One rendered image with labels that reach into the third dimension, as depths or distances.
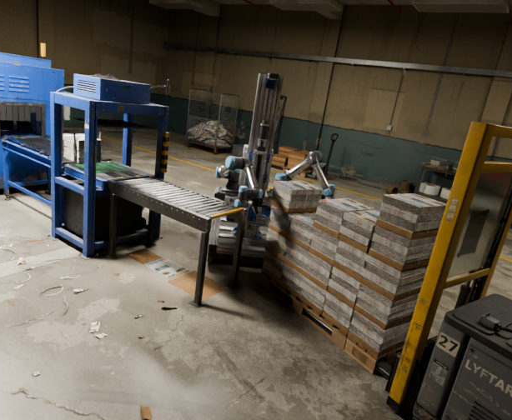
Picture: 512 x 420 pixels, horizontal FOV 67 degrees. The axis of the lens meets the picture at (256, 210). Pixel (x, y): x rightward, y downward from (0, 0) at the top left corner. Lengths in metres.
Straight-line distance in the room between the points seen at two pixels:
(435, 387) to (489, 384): 0.32
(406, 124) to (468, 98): 1.34
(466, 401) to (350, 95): 8.63
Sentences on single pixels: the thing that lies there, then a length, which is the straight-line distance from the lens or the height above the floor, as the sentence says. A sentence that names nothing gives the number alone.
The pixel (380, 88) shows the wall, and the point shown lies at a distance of 10.15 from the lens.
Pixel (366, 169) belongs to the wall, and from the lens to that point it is 10.19.
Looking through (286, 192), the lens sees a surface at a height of 1.01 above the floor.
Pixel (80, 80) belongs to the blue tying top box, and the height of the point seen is 1.70.
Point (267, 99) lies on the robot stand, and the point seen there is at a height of 1.78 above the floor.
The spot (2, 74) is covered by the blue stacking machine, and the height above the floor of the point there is 1.59.
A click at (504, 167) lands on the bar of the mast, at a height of 1.62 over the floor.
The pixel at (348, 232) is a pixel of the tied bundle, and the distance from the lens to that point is 3.01.
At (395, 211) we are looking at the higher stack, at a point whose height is 1.21.
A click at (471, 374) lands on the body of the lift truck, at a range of 2.55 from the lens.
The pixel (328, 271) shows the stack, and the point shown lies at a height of 0.54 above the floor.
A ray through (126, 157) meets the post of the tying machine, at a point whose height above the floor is 0.87.
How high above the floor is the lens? 1.82
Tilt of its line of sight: 17 degrees down
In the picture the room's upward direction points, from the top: 9 degrees clockwise
